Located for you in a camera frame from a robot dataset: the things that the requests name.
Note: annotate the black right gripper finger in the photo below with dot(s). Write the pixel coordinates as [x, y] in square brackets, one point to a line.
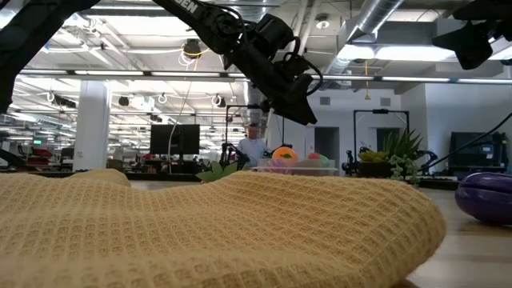
[472, 44]

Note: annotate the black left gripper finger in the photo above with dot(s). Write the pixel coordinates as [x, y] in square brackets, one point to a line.
[267, 106]
[298, 104]

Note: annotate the orange toy fruit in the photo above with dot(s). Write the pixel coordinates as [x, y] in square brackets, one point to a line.
[285, 154]

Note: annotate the pink toy fruit cube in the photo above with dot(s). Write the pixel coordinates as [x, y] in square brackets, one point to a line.
[314, 156]

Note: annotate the magenta striped toy onion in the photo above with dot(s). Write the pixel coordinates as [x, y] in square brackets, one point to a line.
[274, 167]

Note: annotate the red toy strawberry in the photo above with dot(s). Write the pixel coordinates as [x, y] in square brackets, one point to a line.
[218, 172]

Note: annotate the purple toy eggplant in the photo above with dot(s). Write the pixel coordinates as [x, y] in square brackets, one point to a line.
[484, 198]

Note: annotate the black background robot arm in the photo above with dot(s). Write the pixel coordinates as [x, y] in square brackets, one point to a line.
[230, 154]
[351, 164]
[430, 158]

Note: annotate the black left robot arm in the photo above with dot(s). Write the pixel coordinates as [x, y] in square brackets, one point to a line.
[24, 40]

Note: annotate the clear plastic tupperware container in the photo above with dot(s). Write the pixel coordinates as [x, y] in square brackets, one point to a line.
[300, 172]

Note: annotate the person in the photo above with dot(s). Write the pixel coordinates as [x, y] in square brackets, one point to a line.
[253, 149]

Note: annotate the black ceiling-hung device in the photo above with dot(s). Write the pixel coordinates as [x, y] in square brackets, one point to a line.
[192, 48]

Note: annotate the potted succulent plant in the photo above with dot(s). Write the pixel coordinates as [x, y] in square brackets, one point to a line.
[374, 170]

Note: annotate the large black screen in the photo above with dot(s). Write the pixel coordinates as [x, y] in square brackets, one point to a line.
[472, 150]

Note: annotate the black monitor back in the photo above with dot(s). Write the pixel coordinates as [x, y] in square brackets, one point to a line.
[164, 140]

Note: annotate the yellow waffle cloth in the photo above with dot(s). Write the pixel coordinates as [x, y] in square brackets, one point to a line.
[200, 232]

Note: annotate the long ceiling light strip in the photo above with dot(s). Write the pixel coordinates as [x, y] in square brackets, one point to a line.
[120, 73]

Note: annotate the white pillar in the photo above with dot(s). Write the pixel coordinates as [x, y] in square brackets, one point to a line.
[92, 128]

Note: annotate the black frame stand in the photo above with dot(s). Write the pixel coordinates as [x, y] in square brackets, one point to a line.
[380, 111]
[236, 106]

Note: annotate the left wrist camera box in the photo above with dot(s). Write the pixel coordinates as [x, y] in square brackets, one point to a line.
[276, 32]

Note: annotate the silver ceiling duct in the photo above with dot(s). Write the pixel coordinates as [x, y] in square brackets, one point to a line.
[376, 12]

